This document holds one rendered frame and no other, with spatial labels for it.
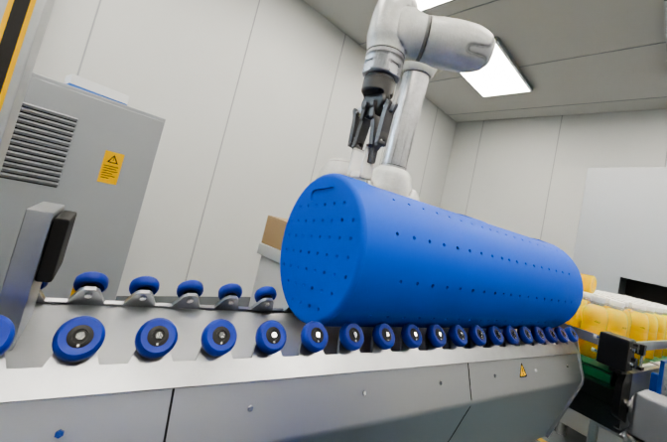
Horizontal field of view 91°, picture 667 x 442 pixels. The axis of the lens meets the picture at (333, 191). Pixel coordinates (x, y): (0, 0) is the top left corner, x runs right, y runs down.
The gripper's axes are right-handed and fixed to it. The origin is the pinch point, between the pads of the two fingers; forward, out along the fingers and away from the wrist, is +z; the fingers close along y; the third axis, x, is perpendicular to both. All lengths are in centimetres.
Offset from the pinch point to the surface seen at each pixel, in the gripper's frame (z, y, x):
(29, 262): 25, 11, -50
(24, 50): -4, -24, -63
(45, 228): 22, 11, -50
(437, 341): 32.6, 17.3, 14.8
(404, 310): 26.7, 17.8, 3.1
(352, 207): 10.8, 15.0, -11.2
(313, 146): -64, -281, 136
